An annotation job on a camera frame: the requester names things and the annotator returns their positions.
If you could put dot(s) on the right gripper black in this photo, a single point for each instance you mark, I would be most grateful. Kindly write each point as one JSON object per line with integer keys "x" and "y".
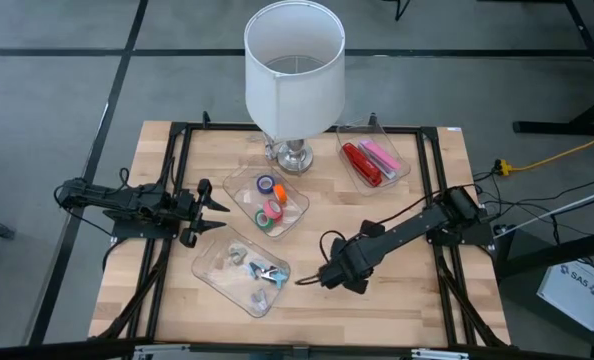
{"x": 347, "y": 262}

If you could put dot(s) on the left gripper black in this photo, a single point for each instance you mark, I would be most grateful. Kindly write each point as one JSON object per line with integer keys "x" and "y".
{"x": 184, "y": 212}

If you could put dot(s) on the pink tape roll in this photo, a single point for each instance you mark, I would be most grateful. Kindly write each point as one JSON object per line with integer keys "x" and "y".
{"x": 265, "y": 207}

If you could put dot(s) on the blue tape roll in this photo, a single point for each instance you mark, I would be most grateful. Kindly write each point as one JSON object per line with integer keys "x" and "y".
{"x": 258, "y": 184}

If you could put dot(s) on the light blue staple remover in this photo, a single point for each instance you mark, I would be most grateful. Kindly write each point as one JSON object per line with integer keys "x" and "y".
{"x": 282, "y": 278}
{"x": 253, "y": 268}

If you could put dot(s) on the orange tape roll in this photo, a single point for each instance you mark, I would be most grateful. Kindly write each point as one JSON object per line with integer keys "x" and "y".
{"x": 280, "y": 194}

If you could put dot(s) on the black staple remover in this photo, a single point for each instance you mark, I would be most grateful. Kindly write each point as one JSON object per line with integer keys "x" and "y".
{"x": 263, "y": 274}

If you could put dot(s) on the red stapler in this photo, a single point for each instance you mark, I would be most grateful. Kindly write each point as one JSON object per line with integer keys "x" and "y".
{"x": 362, "y": 165}

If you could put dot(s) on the lavender staple remover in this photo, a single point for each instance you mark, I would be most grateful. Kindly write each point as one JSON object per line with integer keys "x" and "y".
{"x": 260, "y": 299}

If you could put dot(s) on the pink stapler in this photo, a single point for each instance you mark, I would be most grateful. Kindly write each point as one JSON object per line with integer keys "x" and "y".
{"x": 379, "y": 155}

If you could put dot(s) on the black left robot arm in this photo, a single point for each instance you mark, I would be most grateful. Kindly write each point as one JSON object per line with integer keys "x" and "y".
{"x": 127, "y": 200}

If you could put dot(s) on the clear plastic tray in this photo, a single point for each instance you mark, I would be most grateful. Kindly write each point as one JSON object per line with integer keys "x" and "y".
{"x": 242, "y": 192}
{"x": 222, "y": 290}
{"x": 394, "y": 180}

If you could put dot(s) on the white shade chrome table lamp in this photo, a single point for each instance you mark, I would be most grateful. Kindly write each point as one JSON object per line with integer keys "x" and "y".
{"x": 297, "y": 100}

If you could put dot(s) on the black equipment stand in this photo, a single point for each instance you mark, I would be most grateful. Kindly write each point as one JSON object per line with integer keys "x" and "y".
{"x": 522, "y": 300}

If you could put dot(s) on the white SA5 paper sign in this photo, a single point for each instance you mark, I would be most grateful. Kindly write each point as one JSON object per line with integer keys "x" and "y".
{"x": 574, "y": 292}

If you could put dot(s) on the black tripod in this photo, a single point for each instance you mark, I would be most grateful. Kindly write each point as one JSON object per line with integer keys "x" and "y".
{"x": 401, "y": 7}

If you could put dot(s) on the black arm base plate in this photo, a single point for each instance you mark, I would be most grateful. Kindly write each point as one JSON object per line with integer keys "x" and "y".
{"x": 457, "y": 240}
{"x": 142, "y": 231}

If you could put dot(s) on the black aluminium rig frame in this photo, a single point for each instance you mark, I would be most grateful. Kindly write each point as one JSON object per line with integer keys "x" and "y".
{"x": 217, "y": 128}

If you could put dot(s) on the silver metal bracket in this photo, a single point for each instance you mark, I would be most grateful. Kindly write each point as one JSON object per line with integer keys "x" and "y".
{"x": 439, "y": 354}
{"x": 162, "y": 351}

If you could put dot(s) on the black desk leg frame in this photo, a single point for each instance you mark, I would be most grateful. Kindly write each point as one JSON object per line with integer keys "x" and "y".
{"x": 567, "y": 127}

